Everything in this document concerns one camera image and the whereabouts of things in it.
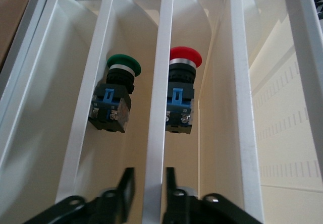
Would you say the white drawer cabinet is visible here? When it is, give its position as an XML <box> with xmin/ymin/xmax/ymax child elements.
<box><xmin>0</xmin><ymin>0</ymin><xmax>323</xmax><ymax>224</ymax></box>

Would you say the green mushroom push button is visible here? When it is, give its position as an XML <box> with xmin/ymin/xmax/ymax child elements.
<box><xmin>88</xmin><ymin>53</ymin><xmax>142</xmax><ymax>134</ymax></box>

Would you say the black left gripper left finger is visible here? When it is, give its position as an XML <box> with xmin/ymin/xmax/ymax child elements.
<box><xmin>95</xmin><ymin>167</ymin><xmax>136</xmax><ymax>224</ymax></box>

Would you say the red mushroom push button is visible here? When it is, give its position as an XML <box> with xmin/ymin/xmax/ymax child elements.
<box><xmin>165</xmin><ymin>45</ymin><xmax>203</xmax><ymax>135</ymax></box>

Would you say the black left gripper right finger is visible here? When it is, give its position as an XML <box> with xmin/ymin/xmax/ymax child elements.
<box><xmin>163</xmin><ymin>167</ymin><xmax>200</xmax><ymax>224</ymax></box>

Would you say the white drawer holding red button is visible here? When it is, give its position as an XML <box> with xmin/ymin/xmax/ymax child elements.
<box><xmin>142</xmin><ymin>0</ymin><xmax>228</xmax><ymax>224</ymax></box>

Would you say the white drawer holding green button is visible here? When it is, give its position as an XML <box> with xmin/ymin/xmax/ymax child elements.
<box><xmin>55</xmin><ymin>0</ymin><xmax>162</xmax><ymax>209</ymax></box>

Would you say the empty white drawer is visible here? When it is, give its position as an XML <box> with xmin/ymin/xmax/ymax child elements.
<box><xmin>199</xmin><ymin>0</ymin><xmax>316</xmax><ymax>224</ymax></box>

